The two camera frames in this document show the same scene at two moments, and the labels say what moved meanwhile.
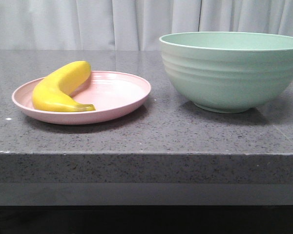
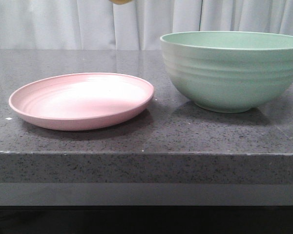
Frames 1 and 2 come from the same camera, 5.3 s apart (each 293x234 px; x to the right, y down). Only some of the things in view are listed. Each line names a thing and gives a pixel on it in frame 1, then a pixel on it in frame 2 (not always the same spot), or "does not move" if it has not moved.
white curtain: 132,25 does not move
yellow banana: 52,91 → 120,1
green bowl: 232,72 does not move
